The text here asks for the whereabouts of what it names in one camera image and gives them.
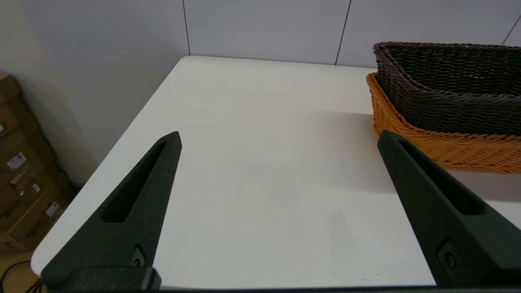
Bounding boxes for orange wicker basket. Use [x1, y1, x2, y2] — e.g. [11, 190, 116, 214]
[366, 72, 521, 175]

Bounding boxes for brown cardboard box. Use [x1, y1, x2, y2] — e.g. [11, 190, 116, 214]
[0, 122, 55, 179]
[0, 191, 78, 249]
[0, 163, 70, 222]
[0, 75, 35, 135]

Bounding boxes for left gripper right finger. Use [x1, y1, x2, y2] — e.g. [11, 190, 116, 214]
[377, 130, 521, 286]

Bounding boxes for black floor cable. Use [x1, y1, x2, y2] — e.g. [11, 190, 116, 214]
[0, 260, 43, 293]

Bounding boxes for dark brown wicker basket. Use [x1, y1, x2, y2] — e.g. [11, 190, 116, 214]
[372, 42, 521, 137]

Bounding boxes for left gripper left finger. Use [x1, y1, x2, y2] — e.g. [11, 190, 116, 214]
[40, 131, 183, 286]

